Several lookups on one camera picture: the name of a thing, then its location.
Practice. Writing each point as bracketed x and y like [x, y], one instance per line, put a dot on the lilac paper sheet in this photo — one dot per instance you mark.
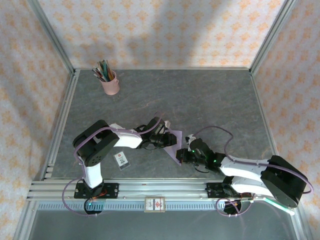
[172, 152]

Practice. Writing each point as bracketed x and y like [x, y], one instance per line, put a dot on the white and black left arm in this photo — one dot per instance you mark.
[95, 145]

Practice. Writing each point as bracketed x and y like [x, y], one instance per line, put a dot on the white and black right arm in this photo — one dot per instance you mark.
[285, 182]

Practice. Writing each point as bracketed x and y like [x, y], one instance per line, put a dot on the printed card in clear sleeve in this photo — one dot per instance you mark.
[122, 161]

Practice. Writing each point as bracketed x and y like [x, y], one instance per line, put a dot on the pink cup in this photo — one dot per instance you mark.
[111, 86]

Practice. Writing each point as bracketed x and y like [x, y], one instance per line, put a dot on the teal coloured pencil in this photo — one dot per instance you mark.
[108, 73]

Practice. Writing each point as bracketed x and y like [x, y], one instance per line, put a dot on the red striped pencil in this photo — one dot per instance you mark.
[98, 75]

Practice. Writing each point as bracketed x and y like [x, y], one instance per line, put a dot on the dark coloured pencil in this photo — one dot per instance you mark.
[101, 71]

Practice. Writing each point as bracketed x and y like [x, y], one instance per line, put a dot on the green and white stick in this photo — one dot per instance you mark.
[277, 205]

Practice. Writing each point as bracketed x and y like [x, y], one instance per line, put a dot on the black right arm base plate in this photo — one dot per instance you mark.
[212, 190]

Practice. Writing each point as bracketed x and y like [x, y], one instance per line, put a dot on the aluminium mounting rail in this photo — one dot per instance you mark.
[162, 190]

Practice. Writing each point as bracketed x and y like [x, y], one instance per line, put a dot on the label tag on rail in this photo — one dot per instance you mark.
[155, 205]

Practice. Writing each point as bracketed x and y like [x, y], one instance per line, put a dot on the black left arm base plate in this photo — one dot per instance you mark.
[110, 190]

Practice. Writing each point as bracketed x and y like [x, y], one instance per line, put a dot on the aluminium side rail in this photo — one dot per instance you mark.
[61, 125]
[266, 125]

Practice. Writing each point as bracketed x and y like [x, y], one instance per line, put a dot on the thin aluminium cross rail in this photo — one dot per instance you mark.
[162, 68]

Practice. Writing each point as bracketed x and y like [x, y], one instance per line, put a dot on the aluminium frame post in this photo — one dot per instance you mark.
[52, 37]
[272, 37]

